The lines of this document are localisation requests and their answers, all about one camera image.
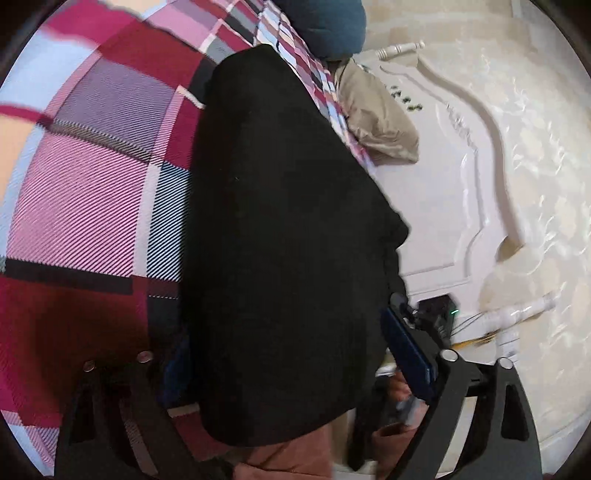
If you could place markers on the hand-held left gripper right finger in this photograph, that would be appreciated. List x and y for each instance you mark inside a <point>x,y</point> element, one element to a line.
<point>411,353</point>

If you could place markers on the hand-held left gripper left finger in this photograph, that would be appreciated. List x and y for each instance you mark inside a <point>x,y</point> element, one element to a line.
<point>147,387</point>

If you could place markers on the black pants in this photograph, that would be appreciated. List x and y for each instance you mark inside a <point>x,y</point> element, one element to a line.
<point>286,230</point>

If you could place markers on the white carved headboard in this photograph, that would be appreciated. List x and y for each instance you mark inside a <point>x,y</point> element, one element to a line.
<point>443,194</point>

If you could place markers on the beige pillow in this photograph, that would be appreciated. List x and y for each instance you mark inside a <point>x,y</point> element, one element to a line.
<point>378,120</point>

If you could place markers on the plaid bed sheet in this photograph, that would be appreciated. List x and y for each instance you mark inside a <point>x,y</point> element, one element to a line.
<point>87,184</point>

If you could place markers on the blue pillow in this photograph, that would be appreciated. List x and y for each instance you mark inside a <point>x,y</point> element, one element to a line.
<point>328,25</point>

